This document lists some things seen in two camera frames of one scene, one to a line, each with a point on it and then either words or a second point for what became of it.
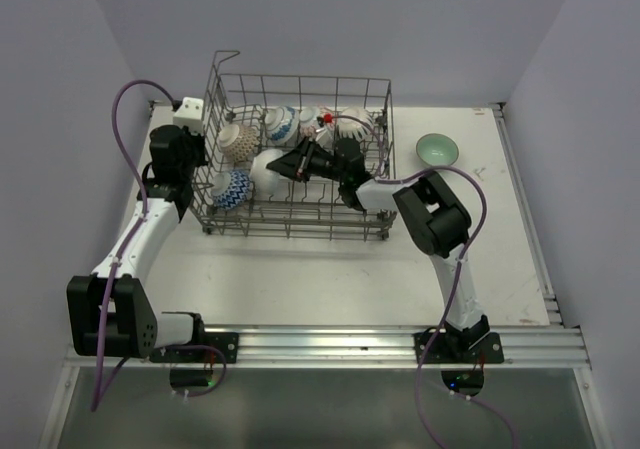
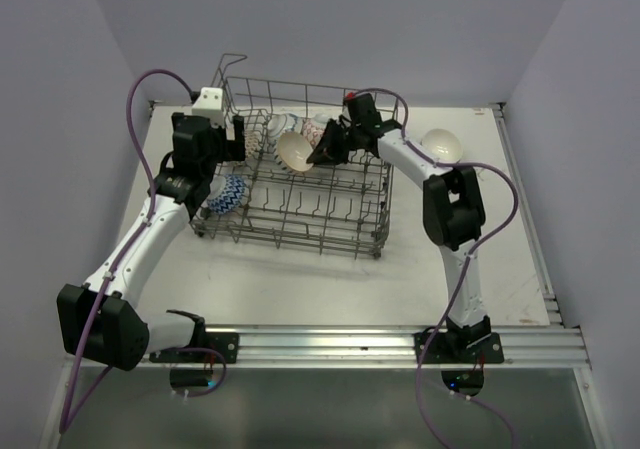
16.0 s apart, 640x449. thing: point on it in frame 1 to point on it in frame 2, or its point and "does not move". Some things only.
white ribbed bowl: (264, 180) to (442, 144)
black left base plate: (227, 341) does not move
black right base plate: (458, 348) does not move
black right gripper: (296, 163) to (326, 152)
